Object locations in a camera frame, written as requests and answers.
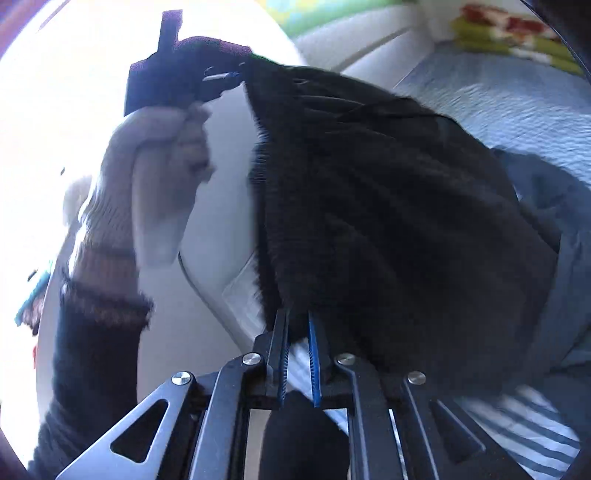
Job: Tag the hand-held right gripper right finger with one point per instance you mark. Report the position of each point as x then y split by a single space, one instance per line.
316 369

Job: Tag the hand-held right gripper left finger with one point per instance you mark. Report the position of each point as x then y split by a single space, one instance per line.
280 369

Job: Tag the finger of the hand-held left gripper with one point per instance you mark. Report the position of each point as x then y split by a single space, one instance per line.
220 78

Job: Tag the black pants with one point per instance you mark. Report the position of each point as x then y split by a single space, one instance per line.
369 207

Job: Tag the blue-grey pants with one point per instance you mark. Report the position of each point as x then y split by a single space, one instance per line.
568 258

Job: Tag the person's left hand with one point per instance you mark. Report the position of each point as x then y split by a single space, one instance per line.
152 184

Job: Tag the striped bedspread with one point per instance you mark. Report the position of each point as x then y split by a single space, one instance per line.
508 106

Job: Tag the green folded blanket red print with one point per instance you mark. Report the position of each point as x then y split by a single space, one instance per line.
512 39

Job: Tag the green wall map poster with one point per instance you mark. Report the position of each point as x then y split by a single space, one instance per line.
332 11

